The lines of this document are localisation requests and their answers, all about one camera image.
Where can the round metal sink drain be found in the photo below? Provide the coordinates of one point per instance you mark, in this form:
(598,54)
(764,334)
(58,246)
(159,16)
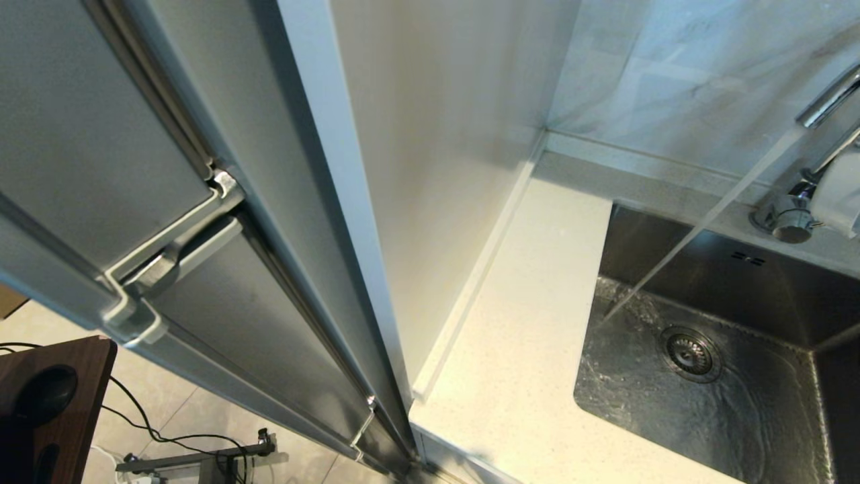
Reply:
(691,354)

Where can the stainless steel sink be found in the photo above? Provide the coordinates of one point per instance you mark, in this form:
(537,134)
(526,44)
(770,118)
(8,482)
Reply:
(752,403)

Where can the chrome sink faucet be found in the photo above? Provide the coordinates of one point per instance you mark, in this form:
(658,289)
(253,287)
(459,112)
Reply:
(793,215)

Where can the white cloth on faucet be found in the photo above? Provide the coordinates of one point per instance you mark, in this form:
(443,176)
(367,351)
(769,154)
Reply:
(840,195)

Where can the grey refrigerator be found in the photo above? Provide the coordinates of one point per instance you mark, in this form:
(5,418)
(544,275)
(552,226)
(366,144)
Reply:
(295,222)

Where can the grey refrigerator lower door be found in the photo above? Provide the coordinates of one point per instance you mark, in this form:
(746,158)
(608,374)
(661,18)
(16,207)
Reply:
(222,316)

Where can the grey refrigerator door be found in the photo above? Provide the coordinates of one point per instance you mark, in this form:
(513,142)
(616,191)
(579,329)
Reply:
(222,316)
(87,134)

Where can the grey metal stand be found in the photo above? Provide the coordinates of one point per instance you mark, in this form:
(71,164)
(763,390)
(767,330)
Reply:
(195,460)

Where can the grey refrigerator upper door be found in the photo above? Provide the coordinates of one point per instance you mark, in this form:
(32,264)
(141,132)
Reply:
(87,134)

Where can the dark wooden table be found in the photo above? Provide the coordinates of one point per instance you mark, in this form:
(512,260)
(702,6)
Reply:
(80,403)

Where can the black computer mouse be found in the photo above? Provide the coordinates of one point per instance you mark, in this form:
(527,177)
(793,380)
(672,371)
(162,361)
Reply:
(44,396)

